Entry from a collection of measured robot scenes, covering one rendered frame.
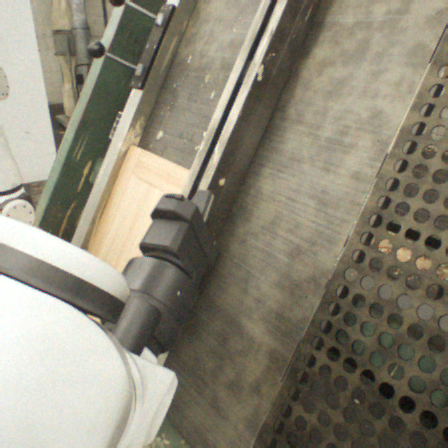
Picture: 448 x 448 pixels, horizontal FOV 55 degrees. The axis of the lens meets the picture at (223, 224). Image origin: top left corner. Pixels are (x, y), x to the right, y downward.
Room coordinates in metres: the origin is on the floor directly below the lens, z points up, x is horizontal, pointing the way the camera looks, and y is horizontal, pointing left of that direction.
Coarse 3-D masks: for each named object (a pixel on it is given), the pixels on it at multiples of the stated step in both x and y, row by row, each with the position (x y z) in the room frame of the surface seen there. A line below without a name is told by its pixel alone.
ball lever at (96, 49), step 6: (90, 42) 1.02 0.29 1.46; (96, 42) 1.01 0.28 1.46; (90, 48) 1.01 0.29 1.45; (96, 48) 1.01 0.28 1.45; (102, 48) 1.01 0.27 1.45; (90, 54) 1.01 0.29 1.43; (96, 54) 1.01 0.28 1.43; (102, 54) 1.01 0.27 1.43; (108, 54) 1.02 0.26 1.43; (114, 60) 1.02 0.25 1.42; (120, 60) 1.02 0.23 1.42; (126, 66) 1.02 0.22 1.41; (132, 66) 1.02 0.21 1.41; (138, 66) 1.03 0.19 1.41; (138, 72) 1.02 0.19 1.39
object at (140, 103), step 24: (168, 0) 1.11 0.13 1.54; (192, 0) 1.09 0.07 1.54; (168, 48) 1.05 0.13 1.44; (144, 96) 1.01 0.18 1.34; (120, 120) 1.02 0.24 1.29; (144, 120) 1.00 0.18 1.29; (120, 144) 0.97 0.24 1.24; (120, 168) 0.96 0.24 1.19; (96, 192) 0.94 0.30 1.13; (96, 216) 0.91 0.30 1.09; (72, 240) 0.92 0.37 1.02
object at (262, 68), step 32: (288, 0) 0.76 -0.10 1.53; (320, 0) 0.80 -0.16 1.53; (256, 32) 0.77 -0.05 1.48; (288, 32) 0.76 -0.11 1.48; (256, 64) 0.73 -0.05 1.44; (288, 64) 0.76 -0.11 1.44; (224, 96) 0.74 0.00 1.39; (256, 96) 0.72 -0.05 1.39; (224, 128) 0.70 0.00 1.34; (256, 128) 0.72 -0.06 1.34; (224, 160) 0.68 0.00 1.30; (192, 192) 0.68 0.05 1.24; (224, 192) 0.68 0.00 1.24
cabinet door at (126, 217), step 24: (144, 168) 0.89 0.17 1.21; (168, 168) 0.83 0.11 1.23; (120, 192) 0.91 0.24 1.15; (144, 192) 0.85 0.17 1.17; (168, 192) 0.80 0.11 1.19; (120, 216) 0.87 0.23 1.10; (144, 216) 0.81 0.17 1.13; (96, 240) 0.88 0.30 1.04; (120, 240) 0.83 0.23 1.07; (120, 264) 0.79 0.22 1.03
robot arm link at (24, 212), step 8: (16, 200) 0.80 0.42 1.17; (24, 200) 0.81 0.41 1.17; (0, 208) 0.77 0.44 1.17; (8, 208) 0.78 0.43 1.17; (16, 208) 0.79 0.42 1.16; (24, 208) 0.80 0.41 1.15; (32, 208) 0.82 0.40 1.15; (8, 216) 0.77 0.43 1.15; (16, 216) 0.79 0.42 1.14; (24, 216) 0.80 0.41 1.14; (32, 216) 0.81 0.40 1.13; (32, 224) 0.81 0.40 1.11
